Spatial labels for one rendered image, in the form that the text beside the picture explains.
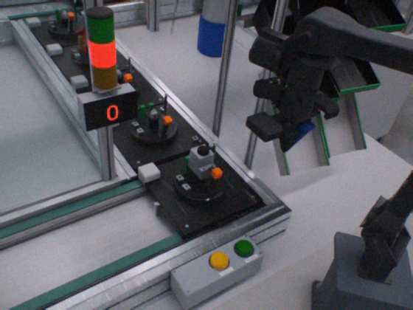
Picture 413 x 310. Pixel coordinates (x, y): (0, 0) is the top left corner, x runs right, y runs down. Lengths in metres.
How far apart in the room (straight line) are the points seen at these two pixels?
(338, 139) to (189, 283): 0.62
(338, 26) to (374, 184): 0.82
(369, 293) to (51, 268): 0.67
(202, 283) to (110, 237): 0.27
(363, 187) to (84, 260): 0.86
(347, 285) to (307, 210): 0.42
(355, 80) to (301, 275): 0.52
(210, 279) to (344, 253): 0.28
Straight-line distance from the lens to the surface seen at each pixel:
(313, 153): 1.20
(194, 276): 0.94
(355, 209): 1.32
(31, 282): 1.02
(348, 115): 1.31
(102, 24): 0.84
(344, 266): 0.91
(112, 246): 1.04
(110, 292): 0.92
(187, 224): 1.01
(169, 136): 1.22
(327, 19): 0.70
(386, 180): 1.47
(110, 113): 0.94
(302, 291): 1.09
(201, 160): 1.01
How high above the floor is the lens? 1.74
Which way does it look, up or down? 41 degrees down
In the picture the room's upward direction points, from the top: 7 degrees clockwise
